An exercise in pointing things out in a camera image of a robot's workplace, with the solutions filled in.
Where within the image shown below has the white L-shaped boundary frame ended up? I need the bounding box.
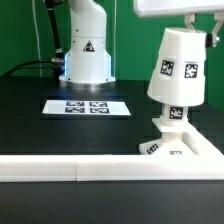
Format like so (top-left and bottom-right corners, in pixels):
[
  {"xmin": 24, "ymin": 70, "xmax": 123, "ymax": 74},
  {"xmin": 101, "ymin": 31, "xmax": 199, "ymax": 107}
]
[{"xmin": 0, "ymin": 123, "xmax": 224, "ymax": 182}]

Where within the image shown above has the white lamp base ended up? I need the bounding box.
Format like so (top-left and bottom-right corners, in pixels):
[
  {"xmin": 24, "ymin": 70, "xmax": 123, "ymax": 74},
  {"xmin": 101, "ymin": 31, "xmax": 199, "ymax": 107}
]
[{"xmin": 139, "ymin": 118, "xmax": 194, "ymax": 157}]

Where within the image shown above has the white lamp shade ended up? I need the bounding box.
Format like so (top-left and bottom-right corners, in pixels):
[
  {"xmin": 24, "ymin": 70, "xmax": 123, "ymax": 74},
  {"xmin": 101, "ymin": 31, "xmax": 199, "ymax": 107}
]
[{"xmin": 147, "ymin": 28, "xmax": 206, "ymax": 106}]

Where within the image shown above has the white marker sheet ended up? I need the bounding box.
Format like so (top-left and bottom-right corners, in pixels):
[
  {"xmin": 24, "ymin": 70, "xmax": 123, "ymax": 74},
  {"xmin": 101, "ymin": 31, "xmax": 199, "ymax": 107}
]
[{"xmin": 42, "ymin": 100, "xmax": 131, "ymax": 116}]

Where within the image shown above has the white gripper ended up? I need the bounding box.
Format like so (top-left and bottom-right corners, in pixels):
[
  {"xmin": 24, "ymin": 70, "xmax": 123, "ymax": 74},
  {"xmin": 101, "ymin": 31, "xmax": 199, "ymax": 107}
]
[{"xmin": 133, "ymin": 0, "xmax": 224, "ymax": 48}]

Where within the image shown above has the black cable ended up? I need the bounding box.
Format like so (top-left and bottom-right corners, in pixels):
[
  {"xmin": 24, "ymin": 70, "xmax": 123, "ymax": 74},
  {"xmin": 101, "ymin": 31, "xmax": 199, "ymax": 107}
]
[{"xmin": 6, "ymin": 0, "xmax": 68, "ymax": 75}]

